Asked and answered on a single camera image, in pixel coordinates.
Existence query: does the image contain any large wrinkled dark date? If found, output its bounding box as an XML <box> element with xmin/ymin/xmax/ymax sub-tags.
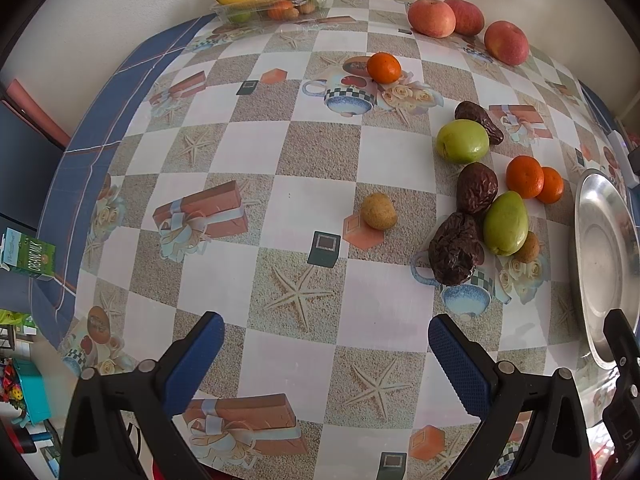
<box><xmin>427</xmin><ymin>211</ymin><xmax>485</xmax><ymax>286</ymax></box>

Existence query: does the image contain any oval green jujube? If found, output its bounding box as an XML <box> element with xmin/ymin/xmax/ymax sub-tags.
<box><xmin>483</xmin><ymin>191</ymin><xmax>528</xmax><ymax>257</ymax></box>

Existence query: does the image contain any dark red date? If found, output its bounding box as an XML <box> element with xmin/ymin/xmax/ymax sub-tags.
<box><xmin>457</xmin><ymin>162</ymin><xmax>498</xmax><ymax>216</ymax></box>

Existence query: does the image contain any round green jujube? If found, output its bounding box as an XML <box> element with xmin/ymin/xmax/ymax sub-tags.
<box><xmin>436</xmin><ymin>119</ymin><xmax>489</xmax><ymax>165</ymax></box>

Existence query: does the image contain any lone orange tangerine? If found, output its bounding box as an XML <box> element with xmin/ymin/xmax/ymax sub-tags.
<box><xmin>367</xmin><ymin>52</ymin><xmax>402</xmax><ymax>84</ymax></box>

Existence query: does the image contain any stainless steel plate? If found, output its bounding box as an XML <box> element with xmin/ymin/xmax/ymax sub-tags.
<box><xmin>573</xmin><ymin>169</ymin><xmax>639</xmax><ymax>370</ymax></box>

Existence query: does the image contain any green milk carton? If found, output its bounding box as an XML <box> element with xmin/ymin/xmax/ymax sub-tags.
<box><xmin>1</xmin><ymin>228</ymin><xmax>55</xmax><ymax>280</ymax></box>

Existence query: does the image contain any patterned checkered tablecloth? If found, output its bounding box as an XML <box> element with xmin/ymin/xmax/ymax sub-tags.
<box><xmin>30</xmin><ymin>0</ymin><xmax>620</xmax><ymax>479</ymax></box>

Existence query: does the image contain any red chair back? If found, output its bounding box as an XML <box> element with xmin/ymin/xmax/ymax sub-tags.
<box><xmin>6</xmin><ymin>79</ymin><xmax>70</xmax><ymax>148</ymax></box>

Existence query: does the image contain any dark red apple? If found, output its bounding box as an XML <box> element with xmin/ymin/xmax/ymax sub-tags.
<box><xmin>445</xmin><ymin>0</ymin><xmax>485</xmax><ymax>37</ymax></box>

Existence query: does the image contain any pale red apple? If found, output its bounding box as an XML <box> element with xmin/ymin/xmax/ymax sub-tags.
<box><xmin>408</xmin><ymin>0</ymin><xmax>456</xmax><ymax>38</ymax></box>

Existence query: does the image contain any clear plastic fruit tray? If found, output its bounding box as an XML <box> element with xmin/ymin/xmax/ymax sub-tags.
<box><xmin>213</xmin><ymin>0</ymin><xmax>326</xmax><ymax>25</ymax></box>

